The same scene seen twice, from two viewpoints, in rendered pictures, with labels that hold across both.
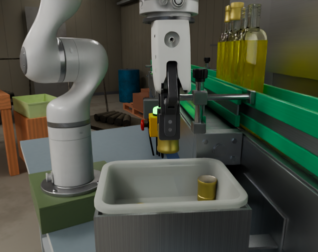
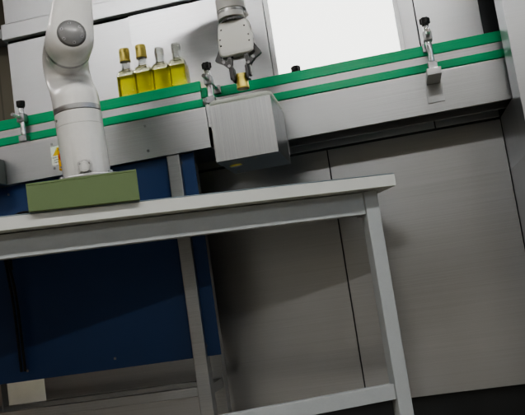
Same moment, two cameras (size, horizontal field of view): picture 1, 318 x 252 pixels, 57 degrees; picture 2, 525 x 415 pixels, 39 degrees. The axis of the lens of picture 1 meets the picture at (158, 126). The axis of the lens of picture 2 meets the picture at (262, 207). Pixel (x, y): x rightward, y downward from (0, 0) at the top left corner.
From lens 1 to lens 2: 210 cm
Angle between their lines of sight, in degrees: 78
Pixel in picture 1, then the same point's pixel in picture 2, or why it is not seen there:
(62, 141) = (100, 122)
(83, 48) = not seen: hidden behind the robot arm
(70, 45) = not seen: hidden behind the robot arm
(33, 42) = (86, 18)
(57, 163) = (97, 146)
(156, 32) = (245, 23)
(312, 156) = (285, 91)
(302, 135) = (274, 87)
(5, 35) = not seen: outside the picture
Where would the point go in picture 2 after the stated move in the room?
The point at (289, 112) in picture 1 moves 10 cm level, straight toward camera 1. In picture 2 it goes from (260, 81) to (286, 72)
